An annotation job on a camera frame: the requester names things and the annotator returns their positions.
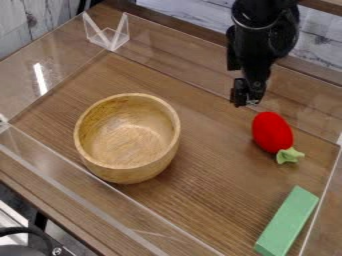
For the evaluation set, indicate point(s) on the light wooden bowl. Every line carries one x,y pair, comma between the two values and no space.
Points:
127,137

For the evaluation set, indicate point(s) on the red felt strawberry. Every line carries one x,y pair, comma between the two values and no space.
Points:
272,136

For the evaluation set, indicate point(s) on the green foam block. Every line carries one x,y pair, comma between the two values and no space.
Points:
287,223

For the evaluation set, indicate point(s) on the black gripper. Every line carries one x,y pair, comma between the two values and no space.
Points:
252,50

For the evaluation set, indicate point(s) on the clear acrylic corner bracket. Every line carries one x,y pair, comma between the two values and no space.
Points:
107,38

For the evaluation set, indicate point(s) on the black table leg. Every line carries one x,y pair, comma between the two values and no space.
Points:
40,221

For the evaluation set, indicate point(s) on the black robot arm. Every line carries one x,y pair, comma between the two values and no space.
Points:
252,13

